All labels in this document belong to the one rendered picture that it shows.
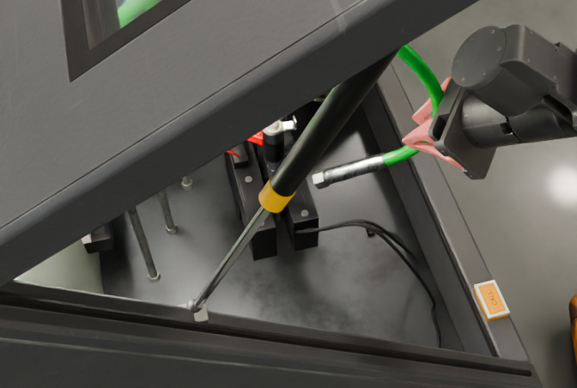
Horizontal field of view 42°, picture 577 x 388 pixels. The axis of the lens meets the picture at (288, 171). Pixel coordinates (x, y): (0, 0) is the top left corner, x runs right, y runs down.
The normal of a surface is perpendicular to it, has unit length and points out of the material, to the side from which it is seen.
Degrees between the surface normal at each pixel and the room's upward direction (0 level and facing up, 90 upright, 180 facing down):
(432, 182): 0
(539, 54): 37
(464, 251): 0
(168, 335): 43
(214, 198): 0
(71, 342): 90
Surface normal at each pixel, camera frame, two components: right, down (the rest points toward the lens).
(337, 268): -0.02, -0.59
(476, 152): 0.55, -0.07
